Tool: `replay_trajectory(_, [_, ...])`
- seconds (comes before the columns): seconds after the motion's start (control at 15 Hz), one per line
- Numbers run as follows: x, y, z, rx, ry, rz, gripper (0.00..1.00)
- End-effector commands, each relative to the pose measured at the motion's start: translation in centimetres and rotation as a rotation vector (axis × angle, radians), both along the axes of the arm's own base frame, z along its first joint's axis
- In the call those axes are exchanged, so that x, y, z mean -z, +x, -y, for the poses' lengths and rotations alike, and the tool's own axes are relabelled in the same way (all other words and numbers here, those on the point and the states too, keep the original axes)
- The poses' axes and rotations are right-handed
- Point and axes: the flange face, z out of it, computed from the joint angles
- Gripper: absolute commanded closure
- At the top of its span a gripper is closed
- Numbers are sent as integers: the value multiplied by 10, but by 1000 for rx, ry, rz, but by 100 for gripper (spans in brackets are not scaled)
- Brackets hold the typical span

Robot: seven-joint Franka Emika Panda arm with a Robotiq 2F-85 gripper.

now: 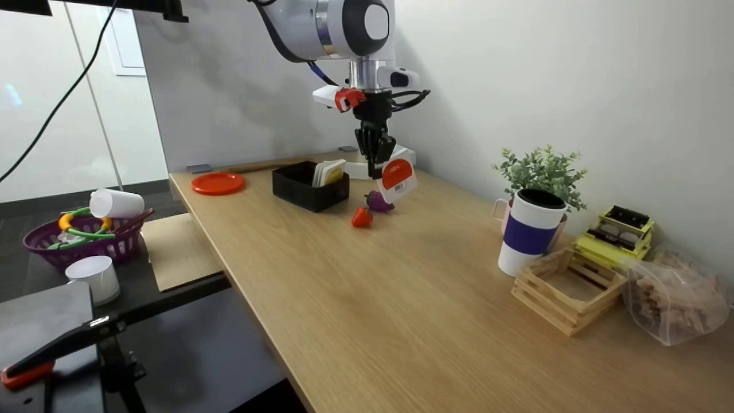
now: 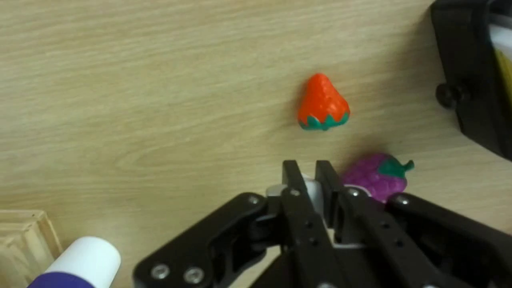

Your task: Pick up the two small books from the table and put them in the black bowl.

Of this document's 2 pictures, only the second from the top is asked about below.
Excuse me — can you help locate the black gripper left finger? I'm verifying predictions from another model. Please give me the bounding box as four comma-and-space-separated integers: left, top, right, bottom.
131, 158, 342, 288

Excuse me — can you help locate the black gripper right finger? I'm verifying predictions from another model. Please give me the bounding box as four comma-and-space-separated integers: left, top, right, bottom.
313, 158, 512, 288

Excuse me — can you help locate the purple toy strawberry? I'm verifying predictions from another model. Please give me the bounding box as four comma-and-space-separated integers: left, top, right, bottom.
340, 152, 416, 205

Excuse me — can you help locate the white cup with purple band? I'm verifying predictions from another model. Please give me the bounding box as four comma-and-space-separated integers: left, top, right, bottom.
28, 235, 123, 288

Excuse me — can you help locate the orange toy strawberry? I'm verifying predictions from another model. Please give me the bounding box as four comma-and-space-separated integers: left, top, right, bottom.
296, 72, 352, 133

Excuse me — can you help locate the wooden slatted tray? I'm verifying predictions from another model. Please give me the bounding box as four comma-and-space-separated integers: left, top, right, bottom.
0, 208, 64, 288

